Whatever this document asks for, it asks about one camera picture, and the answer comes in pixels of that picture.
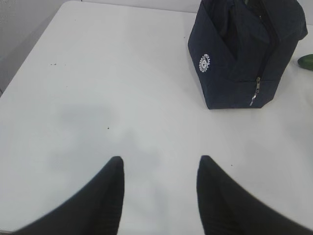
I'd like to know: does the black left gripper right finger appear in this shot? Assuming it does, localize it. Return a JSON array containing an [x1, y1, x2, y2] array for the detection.
[[197, 156, 313, 235]]

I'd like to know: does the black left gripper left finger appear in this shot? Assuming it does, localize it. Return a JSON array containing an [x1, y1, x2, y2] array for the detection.
[[14, 156, 125, 235]]

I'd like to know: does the navy blue lunch bag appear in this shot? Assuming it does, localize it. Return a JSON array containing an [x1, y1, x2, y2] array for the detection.
[[188, 0, 308, 110]]

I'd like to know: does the green cucumber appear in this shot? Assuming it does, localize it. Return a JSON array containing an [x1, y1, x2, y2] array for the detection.
[[297, 54, 313, 71]]

